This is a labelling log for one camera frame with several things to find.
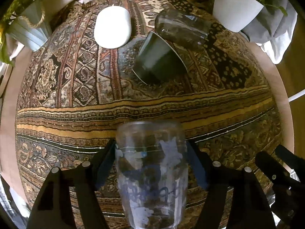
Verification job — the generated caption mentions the white plant pot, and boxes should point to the white plant pot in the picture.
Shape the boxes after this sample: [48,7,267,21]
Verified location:
[212,0,265,32]

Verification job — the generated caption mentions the white oval dish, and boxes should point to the white oval dish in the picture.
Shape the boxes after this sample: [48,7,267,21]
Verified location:
[94,5,132,48]

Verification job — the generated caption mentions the grey white cloth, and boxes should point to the grey white cloth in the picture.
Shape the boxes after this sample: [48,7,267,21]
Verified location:
[239,0,298,65]

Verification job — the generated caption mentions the clear printed glass cup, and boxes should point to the clear printed glass cup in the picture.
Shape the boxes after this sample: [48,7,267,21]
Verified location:
[115,121,189,229]

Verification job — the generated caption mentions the yellow-green leafy plant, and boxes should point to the yellow-green leafy plant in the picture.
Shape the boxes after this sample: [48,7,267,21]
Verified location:
[0,0,78,67]

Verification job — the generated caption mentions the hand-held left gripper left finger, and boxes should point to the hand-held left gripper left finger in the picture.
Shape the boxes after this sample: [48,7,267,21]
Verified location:
[26,139,118,229]

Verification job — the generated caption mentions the pale ribbed plant pot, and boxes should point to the pale ribbed plant pot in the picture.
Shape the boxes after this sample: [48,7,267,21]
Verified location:
[7,0,53,52]

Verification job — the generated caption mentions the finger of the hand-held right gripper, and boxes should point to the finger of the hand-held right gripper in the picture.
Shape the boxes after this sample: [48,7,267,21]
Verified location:
[255,144,305,225]

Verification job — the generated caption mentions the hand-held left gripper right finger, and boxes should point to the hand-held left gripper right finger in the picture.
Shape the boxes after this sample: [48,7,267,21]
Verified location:
[185,140,277,229]

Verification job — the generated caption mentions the dark green cup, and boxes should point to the dark green cup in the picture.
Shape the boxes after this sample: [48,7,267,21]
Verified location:
[132,31,189,86]

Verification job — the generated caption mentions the patterned brown tablecloth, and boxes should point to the patterned brown tablecloth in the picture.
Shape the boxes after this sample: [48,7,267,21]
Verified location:
[15,0,284,229]

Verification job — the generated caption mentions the clear plain glass cup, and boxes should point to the clear plain glass cup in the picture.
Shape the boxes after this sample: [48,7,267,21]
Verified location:
[154,8,212,50]

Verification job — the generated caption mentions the white cable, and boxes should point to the white cable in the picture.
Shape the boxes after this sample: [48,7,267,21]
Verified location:
[288,92,305,102]

